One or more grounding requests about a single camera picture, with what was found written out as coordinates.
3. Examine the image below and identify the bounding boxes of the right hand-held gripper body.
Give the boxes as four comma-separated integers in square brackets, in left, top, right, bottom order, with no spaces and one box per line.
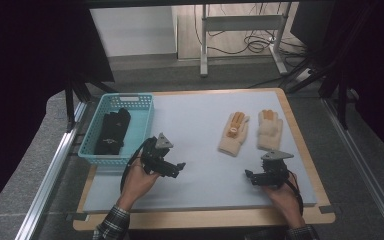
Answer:
[253,149,295,188]

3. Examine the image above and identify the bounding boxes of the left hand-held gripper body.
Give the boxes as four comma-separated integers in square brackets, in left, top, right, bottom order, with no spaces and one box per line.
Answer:
[140,132,181,178]

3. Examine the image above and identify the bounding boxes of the teal plastic basket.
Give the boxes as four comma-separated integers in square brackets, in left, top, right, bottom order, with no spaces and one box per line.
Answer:
[78,92,155,167]

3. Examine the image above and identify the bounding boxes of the beige and orange glove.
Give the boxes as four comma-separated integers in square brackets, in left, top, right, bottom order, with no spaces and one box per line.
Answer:
[217,111,250,158]
[256,109,284,152]

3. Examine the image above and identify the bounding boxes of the black glove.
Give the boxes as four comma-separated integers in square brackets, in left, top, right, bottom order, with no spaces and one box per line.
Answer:
[104,107,132,148]
[94,113,123,156]

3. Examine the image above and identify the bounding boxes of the person's right hand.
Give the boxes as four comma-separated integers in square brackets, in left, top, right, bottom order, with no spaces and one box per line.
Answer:
[263,181,307,229]

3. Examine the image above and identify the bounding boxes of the person's left hand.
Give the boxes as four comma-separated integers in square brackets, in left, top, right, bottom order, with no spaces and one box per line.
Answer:
[117,157,162,212]

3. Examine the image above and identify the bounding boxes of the light grey table mat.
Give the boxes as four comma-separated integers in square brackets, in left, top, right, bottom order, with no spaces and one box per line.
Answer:
[83,91,318,213]

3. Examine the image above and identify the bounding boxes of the black metal stand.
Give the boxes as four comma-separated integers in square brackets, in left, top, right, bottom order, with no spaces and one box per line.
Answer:
[284,49,352,131]

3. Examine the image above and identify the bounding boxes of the white power strip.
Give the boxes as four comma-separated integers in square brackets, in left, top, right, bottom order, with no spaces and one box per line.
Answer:
[294,67,313,83]

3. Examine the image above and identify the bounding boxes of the black tripod stand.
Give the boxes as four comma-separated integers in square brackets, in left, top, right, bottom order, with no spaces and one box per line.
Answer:
[64,73,116,133]

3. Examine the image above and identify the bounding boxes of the white cabinet panel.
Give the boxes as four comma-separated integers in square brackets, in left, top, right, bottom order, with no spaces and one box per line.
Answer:
[89,5,178,58]

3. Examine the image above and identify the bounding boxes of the black curtain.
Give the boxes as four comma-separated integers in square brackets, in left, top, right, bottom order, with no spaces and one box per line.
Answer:
[0,0,116,223]
[328,0,384,159]

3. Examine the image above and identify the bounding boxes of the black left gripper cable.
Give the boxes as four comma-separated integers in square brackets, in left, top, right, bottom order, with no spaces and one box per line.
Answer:
[119,137,154,194]

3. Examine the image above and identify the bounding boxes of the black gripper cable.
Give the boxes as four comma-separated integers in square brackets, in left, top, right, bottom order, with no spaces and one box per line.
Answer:
[119,137,154,194]
[287,170,305,216]

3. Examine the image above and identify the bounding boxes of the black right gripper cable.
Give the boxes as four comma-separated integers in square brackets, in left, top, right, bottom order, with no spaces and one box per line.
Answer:
[287,170,305,216]

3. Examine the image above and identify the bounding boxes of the grey corner bracket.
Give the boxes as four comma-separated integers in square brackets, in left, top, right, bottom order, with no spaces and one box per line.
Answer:
[65,212,90,222]
[318,204,337,215]

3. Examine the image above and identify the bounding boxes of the black floor cables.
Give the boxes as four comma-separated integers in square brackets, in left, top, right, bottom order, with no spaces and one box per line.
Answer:
[193,2,309,57]

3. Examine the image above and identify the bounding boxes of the white metal desk frame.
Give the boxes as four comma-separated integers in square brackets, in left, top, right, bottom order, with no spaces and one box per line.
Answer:
[199,2,289,78]

